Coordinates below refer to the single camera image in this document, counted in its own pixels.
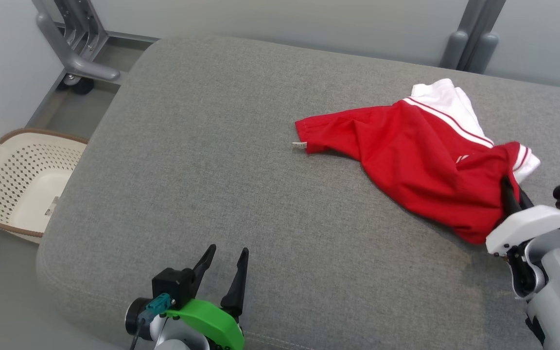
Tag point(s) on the grey baseboard rail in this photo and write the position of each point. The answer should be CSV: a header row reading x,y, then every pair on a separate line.
x,y
129,36

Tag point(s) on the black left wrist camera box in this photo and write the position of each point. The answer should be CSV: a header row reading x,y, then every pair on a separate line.
x,y
173,284

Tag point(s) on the red shirt with white sleeves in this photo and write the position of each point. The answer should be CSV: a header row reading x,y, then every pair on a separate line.
x,y
406,160

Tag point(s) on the cream perforated laundry basket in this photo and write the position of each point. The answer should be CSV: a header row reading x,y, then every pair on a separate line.
x,y
22,194

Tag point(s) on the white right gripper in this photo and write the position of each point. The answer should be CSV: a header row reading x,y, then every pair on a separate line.
x,y
528,223

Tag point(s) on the black caster wheel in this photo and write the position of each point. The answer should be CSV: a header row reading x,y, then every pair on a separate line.
x,y
80,85

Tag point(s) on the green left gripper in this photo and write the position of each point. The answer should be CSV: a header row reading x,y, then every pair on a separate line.
x,y
212,321

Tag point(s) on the grey partition post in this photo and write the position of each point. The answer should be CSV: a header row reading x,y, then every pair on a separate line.
x,y
474,39

